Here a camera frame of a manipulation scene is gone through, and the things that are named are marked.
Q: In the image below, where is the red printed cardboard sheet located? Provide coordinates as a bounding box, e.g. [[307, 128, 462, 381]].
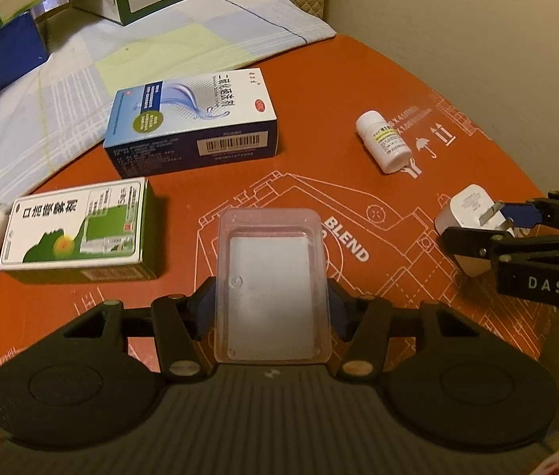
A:
[[0, 34, 559, 473]]

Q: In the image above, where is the blue white medicine box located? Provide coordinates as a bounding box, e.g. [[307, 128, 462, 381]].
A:
[[102, 66, 281, 179]]

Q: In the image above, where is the white charger plug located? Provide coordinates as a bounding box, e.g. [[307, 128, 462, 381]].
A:
[[434, 184, 515, 278]]

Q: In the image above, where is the small white pill bottle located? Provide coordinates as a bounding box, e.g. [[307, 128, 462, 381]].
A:
[[356, 110, 413, 175]]

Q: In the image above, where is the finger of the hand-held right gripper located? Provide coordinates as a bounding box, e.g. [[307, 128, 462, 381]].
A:
[[440, 226, 559, 270], [502, 190, 559, 231]]

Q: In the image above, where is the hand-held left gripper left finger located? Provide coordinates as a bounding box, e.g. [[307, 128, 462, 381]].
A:
[[57, 277, 218, 382]]

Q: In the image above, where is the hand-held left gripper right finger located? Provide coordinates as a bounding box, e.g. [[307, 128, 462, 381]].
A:
[[328, 277, 495, 382]]

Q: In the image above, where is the green white medicine box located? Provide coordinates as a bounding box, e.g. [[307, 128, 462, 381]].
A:
[[0, 177, 163, 281]]

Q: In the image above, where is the pastel checked cloth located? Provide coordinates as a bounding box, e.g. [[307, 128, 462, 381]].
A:
[[0, 0, 338, 253]]

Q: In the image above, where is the clear plastic case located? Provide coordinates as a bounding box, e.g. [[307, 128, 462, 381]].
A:
[[212, 208, 334, 364]]

